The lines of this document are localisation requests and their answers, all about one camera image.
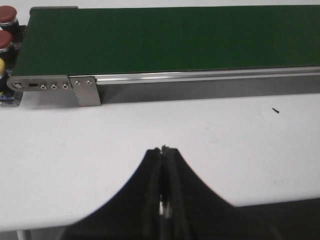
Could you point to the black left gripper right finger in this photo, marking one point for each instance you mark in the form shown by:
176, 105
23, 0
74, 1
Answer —
192, 211

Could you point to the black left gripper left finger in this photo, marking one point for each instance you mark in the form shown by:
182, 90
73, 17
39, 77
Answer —
132, 213

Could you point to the green conveyor belt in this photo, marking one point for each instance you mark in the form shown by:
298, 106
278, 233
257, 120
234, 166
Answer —
95, 41

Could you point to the red mushroom push button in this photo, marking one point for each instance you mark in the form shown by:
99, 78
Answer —
6, 42
8, 18

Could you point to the aluminium conveyor side rail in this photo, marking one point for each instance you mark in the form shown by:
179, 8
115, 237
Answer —
210, 75

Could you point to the steel conveyor end bracket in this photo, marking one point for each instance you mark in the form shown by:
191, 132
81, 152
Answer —
84, 87

